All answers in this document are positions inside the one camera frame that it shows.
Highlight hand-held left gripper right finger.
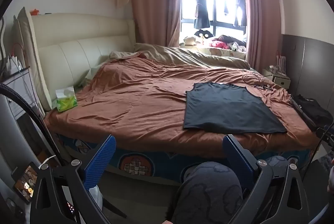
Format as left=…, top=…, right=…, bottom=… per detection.
left=223, top=134, right=311, bottom=224

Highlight phone with lit screen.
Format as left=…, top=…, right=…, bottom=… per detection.
left=11, top=161, right=39, bottom=205

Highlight beige duvet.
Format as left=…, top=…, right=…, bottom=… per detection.
left=109, top=43, right=251, bottom=70

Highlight white charger plugs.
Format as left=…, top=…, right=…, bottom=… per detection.
left=7, top=55, right=23, bottom=71

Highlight white plush toy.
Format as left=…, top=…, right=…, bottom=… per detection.
left=182, top=36, right=198, bottom=47

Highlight white nightstand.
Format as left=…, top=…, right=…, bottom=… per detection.
left=262, top=67, right=291, bottom=91

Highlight black bag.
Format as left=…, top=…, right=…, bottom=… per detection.
left=290, top=94, right=333, bottom=131

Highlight black braided cable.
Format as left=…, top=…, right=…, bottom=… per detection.
left=0, top=83, right=66, bottom=167

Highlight green tissue pack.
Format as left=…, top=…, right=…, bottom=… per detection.
left=55, top=86, right=78, bottom=113

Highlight white cable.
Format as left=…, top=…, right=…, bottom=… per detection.
left=38, top=155, right=57, bottom=169

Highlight grey cabinet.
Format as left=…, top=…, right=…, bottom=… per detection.
left=0, top=67, right=45, bottom=162

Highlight pink curtain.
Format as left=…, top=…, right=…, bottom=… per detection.
left=240, top=0, right=283, bottom=73
left=130, top=0, right=182, bottom=48

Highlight white rack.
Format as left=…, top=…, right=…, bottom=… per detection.
left=276, top=55, right=288, bottom=79

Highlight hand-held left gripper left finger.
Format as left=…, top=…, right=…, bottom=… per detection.
left=29, top=134, right=116, bottom=224

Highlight black and yellow plush toy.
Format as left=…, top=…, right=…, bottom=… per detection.
left=194, top=29, right=213, bottom=41

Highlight black tank top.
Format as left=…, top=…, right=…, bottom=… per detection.
left=183, top=82, right=288, bottom=134

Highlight thin black cables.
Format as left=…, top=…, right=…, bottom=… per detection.
left=241, top=73, right=275, bottom=91

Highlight cream padded headboard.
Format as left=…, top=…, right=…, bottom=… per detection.
left=31, top=13, right=136, bottom=112

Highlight beige cushion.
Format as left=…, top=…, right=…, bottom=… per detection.
left=13, top=7, right=53, bottom=112

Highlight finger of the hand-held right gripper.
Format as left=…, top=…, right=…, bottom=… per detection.
left=316, top=127, right=334, bottom=145

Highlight person's leg in patterned pants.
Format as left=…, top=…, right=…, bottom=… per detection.
left=164, top=161, right=244, bottom=224

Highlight brown blanket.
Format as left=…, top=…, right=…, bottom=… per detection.
left=43, top=53, right=320, bottom=159

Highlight window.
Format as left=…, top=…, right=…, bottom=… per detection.
left=180, top=0, right=247, bottom=45

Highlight person's right hand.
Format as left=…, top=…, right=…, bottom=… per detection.
left=327, top=159, right=334, bottom=194

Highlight printed window seat cushion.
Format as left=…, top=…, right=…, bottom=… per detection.
left=180, top=45, right=247, bottom=60

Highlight pile of clothes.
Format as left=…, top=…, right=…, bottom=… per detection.
left=209, top=34, right=247, bottom=52

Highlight blue printed bed sheet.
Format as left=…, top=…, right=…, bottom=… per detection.
left=56, top=132, right=317, bottom=184

